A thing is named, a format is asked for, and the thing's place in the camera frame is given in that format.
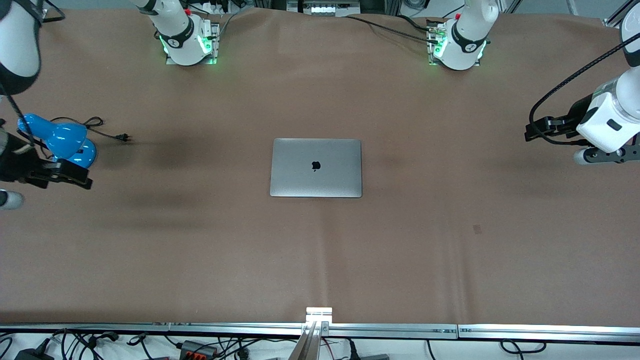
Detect brown table cover sheet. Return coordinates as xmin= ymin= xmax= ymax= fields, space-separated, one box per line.
xmin=0 ymin=6 xmax=640 ymax=326

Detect aluminium table edge rail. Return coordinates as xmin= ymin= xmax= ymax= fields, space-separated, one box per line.
xmin=169 ymin=322 xmax=459 ymax=340
xmin=457 ymin=324 xmax=640 ymax=346
xmin=0 ymin=323 xmax=171 ymax=335

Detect black looped floor cable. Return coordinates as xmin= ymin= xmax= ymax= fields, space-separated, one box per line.
xmin=500 ymin=339 xmax=547 ymax=360

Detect grey connector box orange levers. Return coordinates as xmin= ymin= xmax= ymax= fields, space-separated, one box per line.
xmin=179 ymin=340 xmax=219 ymax=359

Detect metal rack with power strip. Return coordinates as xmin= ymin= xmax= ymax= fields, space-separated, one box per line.
xmin=286 ymin=0 xmax=362 ymax=17

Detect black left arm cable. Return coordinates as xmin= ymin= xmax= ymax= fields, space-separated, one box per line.
xmin=529 ymin=35 xmax=640 ymax=146

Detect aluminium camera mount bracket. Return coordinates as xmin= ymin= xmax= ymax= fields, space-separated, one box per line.
xmin=287 ymin=306 xmax=334 ymax=360

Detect thick black braided cable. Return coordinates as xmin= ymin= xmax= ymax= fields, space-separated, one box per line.
xmin=345 ymin=14 xmax=441 ymax=36

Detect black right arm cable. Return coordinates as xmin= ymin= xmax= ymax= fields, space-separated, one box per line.
xmin=0 ymin=0 xmax=66 ymax=148

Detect grey laptop computer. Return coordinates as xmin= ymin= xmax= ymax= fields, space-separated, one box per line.
xmin=270 ymin=138 xmax=363 ymax=198

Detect black tangled floor cable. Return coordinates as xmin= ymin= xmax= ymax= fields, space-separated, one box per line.
xmin=50 ymin=327 xmax=121 ymax=360

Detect black lamp power cord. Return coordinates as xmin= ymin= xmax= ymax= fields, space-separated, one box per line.
xmin=16 ymin=116 xmax=132 ymax=161

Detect blue desk lamp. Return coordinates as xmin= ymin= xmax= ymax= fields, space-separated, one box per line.
xmin=17 ymin=114 xmax=97 ymax=170

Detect thin black table cable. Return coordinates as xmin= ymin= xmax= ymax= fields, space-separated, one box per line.
xmin=365 ymin=24 xmax=440 ymax=45

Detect black power adapter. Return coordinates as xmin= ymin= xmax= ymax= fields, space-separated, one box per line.
xmin=14 ymin=347 xmax=55 ymax=360

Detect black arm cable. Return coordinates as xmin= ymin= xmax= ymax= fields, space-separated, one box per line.
xmin=0 ymin=0 xmax=66 ymax=148
xmin=529 ymin=35 xmax=640 ymax=146

